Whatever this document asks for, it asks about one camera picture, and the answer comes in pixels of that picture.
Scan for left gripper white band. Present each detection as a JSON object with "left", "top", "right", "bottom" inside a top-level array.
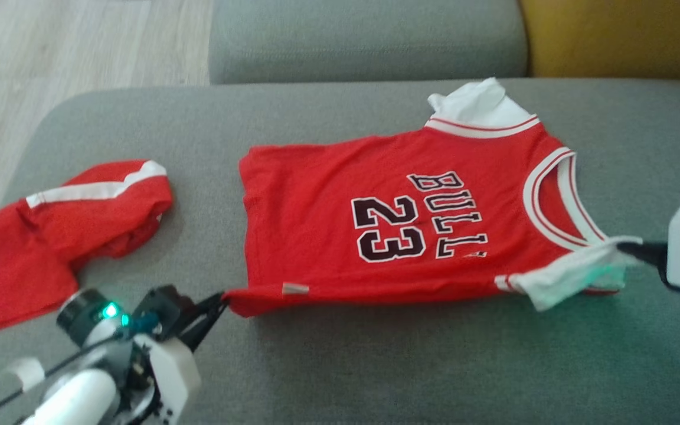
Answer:
[{"left": 55, "top": 288, "right": 230, "bottom": 424}]

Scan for red Bulls 23 jersey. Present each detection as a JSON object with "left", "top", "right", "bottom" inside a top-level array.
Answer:
[{"left": 222, "top": 77, "right": 643, "bottom": 319}]

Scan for grey sofa back cushion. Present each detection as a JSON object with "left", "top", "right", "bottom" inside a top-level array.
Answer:
[{"left": 208, "top": 0, "right": 529, "bottom": 85}]

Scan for white cable label tag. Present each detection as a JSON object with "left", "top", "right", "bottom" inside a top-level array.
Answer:
[{"left": 5, "top": 356, "right": 47, "bottom": 391}]

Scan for teal left cable connector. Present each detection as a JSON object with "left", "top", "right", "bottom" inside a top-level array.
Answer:
[{"left": 120, "top": 312, "right": 159, "bottom": 336}]

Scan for mustard yellow cushion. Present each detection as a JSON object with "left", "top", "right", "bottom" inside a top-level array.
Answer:
[{"left": 519, "top": 0, "right": 680, "bottom": 83}]

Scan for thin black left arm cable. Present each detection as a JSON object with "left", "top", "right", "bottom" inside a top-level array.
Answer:
[{"left": 0, "top": 334, "right": 122, "bottom": 425}]

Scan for grey fabric sofa seat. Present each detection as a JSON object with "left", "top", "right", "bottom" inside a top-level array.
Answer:
[{"left": 0, "top": 79, "right": 680, "bottom": 425}]

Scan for red shorts with white stripe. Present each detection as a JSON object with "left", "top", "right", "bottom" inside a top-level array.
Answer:
[{"left": 0, "top": 159, "right": 174, "bottom": 344}]

